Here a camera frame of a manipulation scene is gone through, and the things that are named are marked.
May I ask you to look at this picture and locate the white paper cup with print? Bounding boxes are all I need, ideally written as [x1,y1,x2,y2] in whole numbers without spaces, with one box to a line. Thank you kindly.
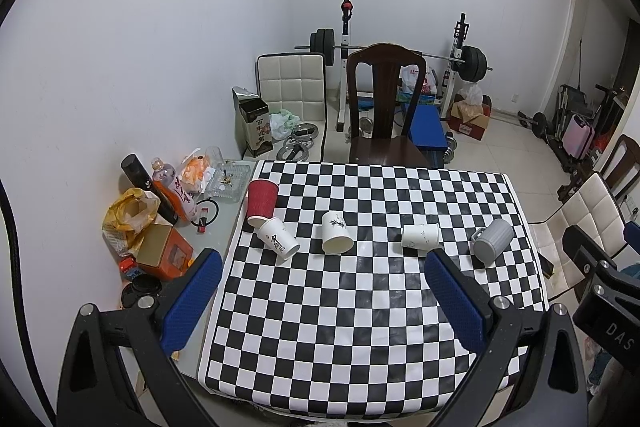
[256,217,300,261]

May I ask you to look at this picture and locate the white paper cup lying sideways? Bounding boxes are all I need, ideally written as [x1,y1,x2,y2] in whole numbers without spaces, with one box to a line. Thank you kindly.
[401,225,442,253]

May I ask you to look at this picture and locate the red paper cup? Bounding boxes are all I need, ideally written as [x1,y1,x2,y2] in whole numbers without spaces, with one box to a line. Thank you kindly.
[246,179,279,228]

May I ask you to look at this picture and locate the white paper cup bamboo print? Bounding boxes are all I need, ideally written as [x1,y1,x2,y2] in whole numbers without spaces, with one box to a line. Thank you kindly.
[321,210,354,255]

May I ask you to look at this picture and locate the orange box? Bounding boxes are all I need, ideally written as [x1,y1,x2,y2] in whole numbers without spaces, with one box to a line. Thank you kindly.
[136,225,193,281]

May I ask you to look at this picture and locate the grey ribbed mug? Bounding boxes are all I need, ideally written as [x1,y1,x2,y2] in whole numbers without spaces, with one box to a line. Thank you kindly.
[470,219,515,265]

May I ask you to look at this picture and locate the yellow plastic bag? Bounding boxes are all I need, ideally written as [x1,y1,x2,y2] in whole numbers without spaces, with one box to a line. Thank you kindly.
[102,187,160,257]

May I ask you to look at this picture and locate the clear plastic bottle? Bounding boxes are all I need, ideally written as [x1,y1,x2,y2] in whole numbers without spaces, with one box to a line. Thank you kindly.
[152,157,198,222]

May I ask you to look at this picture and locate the black white checkered tablecloth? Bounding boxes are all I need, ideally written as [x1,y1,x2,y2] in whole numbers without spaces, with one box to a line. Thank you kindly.
[196,161,548,419]

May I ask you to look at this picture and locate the clear glass ashtray tray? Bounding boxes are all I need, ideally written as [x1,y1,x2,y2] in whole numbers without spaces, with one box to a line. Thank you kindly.
[205,161,255,202]

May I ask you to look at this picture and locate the orange snack bag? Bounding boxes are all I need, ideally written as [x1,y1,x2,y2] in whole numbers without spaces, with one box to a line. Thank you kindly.
[178,148,216,194]

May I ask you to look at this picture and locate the black thermos bottle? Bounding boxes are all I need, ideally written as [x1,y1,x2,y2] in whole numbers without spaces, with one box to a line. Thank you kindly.
[120,153,179,225]

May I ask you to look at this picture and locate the white leather chair right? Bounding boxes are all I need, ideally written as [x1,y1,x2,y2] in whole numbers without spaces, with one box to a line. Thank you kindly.
[529,172,626,300]

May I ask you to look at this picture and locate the blue weight bench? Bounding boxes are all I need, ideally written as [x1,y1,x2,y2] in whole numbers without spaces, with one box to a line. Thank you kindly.
[409,105,448,152]

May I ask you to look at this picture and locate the cardboard box on floor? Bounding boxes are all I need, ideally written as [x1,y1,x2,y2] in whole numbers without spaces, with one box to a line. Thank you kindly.
[447,98,491,141]

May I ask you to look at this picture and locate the decorated trash bin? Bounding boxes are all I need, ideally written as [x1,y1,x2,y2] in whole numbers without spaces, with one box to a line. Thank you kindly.
[232,87,273,157]

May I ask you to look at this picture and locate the pink suitcase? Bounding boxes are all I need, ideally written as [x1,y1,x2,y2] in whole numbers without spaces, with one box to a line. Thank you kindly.
[562,114,594,160]

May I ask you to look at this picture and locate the barbell with black plates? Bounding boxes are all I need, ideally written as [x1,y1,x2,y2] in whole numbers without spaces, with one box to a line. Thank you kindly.
[294,28,491,82]

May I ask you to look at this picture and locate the white padded leather chair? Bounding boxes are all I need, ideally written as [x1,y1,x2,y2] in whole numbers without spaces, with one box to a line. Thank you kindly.
[256,52,326,162]

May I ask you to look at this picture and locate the dark wooden chair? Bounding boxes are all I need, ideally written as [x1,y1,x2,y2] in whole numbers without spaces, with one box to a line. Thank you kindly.
[346,43,430,168]

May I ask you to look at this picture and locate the white squat rack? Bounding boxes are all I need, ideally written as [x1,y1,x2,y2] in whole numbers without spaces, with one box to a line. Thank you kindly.
[334,0,469,132]

